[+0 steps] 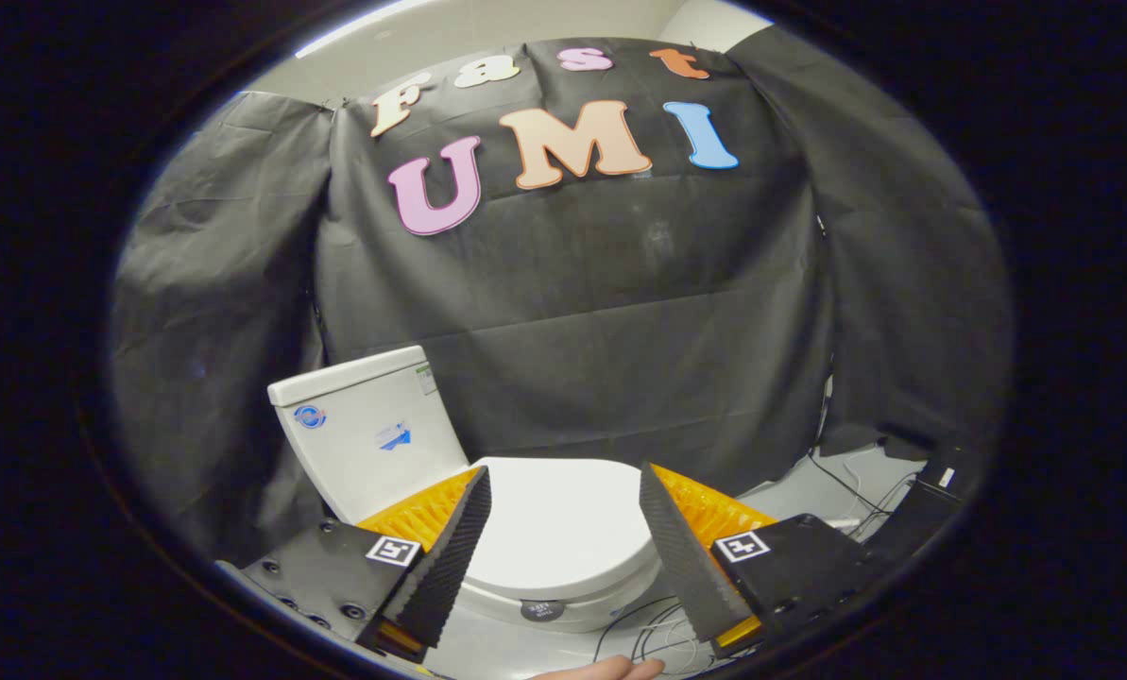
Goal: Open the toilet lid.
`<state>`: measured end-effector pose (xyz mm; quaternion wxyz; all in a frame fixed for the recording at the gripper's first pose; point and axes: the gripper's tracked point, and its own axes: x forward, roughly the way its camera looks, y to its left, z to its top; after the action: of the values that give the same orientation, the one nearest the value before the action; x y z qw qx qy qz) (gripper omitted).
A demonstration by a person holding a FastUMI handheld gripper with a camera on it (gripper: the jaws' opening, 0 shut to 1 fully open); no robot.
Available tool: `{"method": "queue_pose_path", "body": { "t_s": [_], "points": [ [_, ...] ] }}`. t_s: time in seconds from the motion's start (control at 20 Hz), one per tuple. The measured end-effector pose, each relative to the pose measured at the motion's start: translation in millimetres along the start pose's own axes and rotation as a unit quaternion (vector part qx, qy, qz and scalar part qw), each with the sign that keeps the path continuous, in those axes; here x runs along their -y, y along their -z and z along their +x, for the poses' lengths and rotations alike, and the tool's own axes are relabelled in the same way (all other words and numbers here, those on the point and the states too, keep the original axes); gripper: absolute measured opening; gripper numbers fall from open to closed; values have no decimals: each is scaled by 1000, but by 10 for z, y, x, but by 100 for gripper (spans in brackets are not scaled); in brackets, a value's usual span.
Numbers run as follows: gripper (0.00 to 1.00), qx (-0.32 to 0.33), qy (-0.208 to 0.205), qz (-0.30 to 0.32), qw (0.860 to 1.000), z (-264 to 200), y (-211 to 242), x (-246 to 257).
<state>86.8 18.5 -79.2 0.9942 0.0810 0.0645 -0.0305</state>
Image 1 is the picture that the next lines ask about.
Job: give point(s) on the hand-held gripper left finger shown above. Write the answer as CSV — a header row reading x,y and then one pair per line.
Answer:
x,y
450,557

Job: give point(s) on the white toilet bowl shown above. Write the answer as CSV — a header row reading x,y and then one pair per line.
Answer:
x,y
591,614

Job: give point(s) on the white toilet lid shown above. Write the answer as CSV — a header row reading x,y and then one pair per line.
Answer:
x,y
563,529

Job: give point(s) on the black box with white label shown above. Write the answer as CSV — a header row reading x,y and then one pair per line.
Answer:
x,y
922,510

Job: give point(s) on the black backdrop cloth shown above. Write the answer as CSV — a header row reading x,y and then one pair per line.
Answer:
x,y
601,331

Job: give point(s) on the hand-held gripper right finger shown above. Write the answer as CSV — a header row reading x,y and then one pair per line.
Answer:
x,y
686,567

